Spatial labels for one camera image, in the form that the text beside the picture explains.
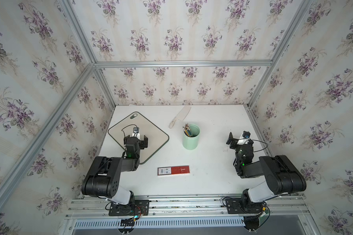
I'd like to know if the beige green-rimmed cutting board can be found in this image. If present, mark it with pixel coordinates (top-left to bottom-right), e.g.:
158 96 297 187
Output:
108 112 169 165

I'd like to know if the white speckled cleaver knife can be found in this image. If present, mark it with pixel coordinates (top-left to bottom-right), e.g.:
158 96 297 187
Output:
169 106 191 129

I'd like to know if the mint green pencil cup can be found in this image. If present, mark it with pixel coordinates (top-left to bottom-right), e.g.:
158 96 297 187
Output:
182 124 201 150

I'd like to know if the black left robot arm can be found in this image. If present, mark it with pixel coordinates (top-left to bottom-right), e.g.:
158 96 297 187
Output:
81 136 148 206

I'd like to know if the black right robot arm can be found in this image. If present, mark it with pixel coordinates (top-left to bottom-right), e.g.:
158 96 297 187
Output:
226 131 307 206

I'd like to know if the red flat box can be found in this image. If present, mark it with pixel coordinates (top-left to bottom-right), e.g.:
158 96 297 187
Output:
157 165 190 176

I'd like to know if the coloured pencils bundle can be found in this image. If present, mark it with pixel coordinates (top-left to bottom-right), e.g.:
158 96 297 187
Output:
183 123 194 137

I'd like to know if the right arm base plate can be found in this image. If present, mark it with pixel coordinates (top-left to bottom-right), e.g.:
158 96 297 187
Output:
222 197 266 214

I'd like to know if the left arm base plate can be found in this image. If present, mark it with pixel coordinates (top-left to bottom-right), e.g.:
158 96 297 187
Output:
108 200 150 218

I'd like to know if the aluminium mounting rail frame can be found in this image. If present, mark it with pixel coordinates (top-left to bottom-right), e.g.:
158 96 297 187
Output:
58 194 320 235

